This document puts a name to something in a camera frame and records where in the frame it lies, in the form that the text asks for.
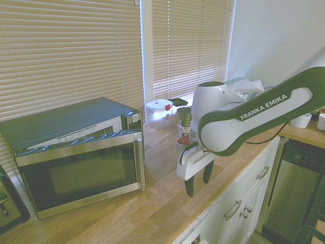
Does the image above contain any wide beige window blind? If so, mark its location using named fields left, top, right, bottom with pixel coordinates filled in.
left=0, top=0, right=146, bottom=176

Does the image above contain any flat black item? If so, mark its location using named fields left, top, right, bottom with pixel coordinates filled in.
left=168, top=98, right=189, bottom=107

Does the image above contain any black toaster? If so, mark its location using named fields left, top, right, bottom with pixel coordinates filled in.
left=0, top=164, right=31, bottom=236

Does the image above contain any narrow beige window blind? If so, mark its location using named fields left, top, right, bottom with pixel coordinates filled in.
left=149, top=0, right=236, bottom=103

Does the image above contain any dark green metal stand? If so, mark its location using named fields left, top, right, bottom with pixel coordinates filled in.
left=295, top=162, right=325, bottom=244

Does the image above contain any crumpled white paper bag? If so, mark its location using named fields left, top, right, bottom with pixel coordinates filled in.
left=224, top=77, right=265, bottom=103

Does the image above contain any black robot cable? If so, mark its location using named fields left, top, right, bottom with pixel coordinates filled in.
left=244, top=121, right=290, bottom=146

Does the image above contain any white cup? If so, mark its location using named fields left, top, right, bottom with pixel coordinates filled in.
left=290, top=112, right=313, bottom=129

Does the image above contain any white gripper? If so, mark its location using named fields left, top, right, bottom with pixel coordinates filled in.
left=176, top=146, right=216, bottom=198

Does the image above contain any silver bar drawer handle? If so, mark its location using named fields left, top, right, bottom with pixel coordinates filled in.
left=223, top=199, right=243, bottom=221
left=256, top=165, right=270, bottom=180

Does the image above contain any white kitchen cabinet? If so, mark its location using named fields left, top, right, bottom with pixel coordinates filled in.
left=175, top=136, right=283, bottom=244

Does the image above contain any stainless steel dishwasher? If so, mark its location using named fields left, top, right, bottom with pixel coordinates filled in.
left=263, top=138, right=325, bottom=237

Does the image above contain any clear container with white lid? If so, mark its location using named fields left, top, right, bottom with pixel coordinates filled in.
left=145, top=100, right=174, bottom=130

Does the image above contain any stainless steel microwave body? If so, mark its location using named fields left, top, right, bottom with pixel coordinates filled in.
left=0, top=96, right=143, bottom=158

